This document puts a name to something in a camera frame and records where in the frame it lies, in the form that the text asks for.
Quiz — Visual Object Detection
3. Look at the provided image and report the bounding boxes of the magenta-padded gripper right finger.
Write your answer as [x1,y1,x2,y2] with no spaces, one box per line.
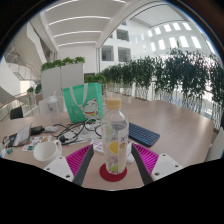
[130,143,184,186]

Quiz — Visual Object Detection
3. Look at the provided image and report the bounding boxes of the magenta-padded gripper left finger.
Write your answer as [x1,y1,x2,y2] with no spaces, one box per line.
[43,143,95,187]

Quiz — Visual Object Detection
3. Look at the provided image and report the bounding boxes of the clear plastic drink bottle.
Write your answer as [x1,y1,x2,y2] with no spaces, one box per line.
[100,97,130,175]

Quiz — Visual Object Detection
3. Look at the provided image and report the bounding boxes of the white cup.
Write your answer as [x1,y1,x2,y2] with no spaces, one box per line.
[32,139,63,169]

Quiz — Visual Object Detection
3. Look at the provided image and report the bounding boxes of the colourful sticker sheet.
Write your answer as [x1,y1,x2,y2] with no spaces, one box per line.
[21,134,53,153]

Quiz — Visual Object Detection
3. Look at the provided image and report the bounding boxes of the blue keyboard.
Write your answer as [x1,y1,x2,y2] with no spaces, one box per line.
[128,122,161,148]

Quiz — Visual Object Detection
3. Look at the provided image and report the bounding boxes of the white paper packet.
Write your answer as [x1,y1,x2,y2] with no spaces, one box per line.
[90,139,105,154]

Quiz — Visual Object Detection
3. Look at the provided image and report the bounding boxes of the black charger block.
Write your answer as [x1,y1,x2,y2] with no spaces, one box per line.
[30,125,46,136]

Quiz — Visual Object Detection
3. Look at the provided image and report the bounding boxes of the flat round red coaster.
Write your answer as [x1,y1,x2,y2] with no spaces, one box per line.
[98,162,128,183]

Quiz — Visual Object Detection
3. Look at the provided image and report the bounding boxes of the white chair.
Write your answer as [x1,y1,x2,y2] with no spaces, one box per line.
[38,96,66,116]
[204,126,224,161]

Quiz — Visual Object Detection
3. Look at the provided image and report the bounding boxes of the clear shaker bottle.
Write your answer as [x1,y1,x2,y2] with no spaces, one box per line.
[45,91,62,126]

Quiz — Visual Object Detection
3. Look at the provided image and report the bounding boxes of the green gift bag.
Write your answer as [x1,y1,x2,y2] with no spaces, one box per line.
[62,82,104,124]

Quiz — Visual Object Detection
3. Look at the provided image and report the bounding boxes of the black office chair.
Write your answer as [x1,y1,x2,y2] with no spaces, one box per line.
[9,105,25,120]

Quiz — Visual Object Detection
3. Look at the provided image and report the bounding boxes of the brown planter with plants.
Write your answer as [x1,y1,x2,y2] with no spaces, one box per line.
[26,83,43,104]

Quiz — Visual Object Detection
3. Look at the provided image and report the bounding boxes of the glass railing with wooden handrail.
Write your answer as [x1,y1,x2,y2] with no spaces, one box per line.
[0,91,31,121]

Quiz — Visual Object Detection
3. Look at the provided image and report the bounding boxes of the white cabinet with plants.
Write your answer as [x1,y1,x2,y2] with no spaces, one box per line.
[40,56,86,101]

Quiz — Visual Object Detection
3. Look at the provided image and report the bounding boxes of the row of green plants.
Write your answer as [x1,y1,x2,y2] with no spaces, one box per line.
[84,48,224,131]

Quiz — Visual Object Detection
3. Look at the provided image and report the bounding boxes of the ceiling light strips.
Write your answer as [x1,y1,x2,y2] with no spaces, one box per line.
[44,0,128,48]

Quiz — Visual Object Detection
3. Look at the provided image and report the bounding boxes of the black cable tangle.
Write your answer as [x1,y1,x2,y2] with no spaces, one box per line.
[49,119,103,146]

